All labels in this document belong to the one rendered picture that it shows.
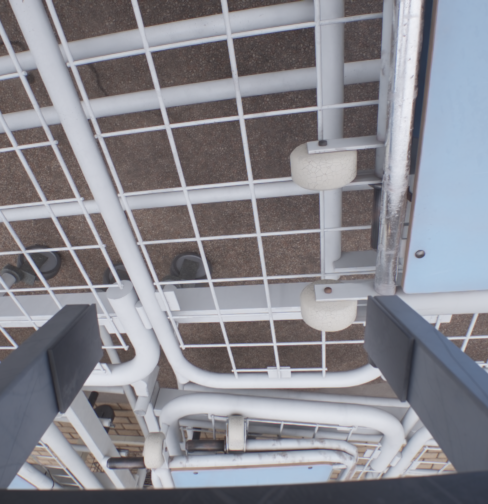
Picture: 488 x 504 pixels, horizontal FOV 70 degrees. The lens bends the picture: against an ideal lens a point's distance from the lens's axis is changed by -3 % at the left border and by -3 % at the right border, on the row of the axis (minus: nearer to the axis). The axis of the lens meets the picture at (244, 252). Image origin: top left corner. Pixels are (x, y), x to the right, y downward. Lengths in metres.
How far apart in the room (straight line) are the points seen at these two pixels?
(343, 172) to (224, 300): 0.35
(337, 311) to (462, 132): 0.20
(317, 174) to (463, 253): 0.16
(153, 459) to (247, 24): 0.69
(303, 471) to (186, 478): 0.25
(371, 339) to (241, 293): 0.47
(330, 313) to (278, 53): 0.62
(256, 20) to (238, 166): 0.53
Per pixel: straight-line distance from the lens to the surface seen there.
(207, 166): 0.95
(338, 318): 0.39
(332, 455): 0.84
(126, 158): 1.01
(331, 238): 0.50
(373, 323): 0.16
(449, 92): 0.32
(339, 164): 0.33
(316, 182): 0.33
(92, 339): 0.17
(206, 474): 0.85
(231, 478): 0.88
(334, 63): 0.41
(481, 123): 0.34
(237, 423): 0.75
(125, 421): 2.18
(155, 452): 0.75
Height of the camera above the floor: 0.85
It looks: 51 degrees down
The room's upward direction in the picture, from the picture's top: 172 degrees counter-clockwise
